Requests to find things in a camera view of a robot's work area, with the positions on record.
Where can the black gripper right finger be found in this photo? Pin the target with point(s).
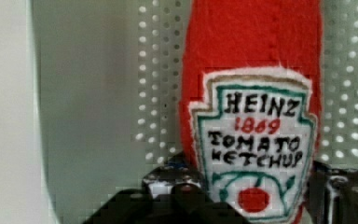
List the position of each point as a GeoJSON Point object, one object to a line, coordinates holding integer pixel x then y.
{"type": "Point", "coordinates": [332, 197]}

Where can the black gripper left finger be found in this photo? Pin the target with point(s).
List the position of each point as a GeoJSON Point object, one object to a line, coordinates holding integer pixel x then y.
{"type": "Point", "coordinates": [173, 193]}

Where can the red plush ketchup bottle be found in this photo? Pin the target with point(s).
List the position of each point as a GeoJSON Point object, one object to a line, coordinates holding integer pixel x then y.
{"type": "Point", "coordinates": [251, 102]}

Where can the green oval strainer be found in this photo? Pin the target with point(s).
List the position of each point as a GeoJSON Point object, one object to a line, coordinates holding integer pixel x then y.
{"type": "Point", "coordinates": [108, 82]}

